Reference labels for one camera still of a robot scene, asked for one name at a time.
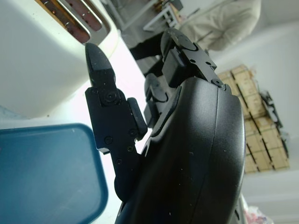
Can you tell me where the blue plastic tray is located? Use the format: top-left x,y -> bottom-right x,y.
0,123 -> 109,224

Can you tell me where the crumpled plastic bag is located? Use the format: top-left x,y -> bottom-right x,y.
242,203 -> 274,224

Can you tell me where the person in cream jacket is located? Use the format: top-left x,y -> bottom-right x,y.
128,0 -> 262,77

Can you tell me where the white two-slot toaster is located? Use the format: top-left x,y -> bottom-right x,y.
0,0 -> 121,117

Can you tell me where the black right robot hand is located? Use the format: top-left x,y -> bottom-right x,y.
84,28 -> 246,224

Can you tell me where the white metal table frame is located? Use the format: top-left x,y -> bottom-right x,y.
109,0 -> 185,32

